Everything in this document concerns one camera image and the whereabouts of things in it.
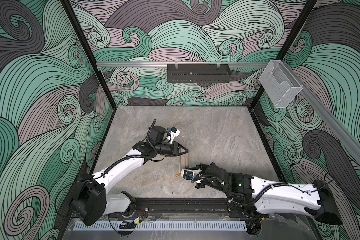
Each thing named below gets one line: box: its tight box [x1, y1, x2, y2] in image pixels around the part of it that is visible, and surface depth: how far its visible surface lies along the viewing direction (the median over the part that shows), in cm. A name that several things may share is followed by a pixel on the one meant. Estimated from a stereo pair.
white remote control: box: [179, 153, 189, 174], surface depth 72 cm
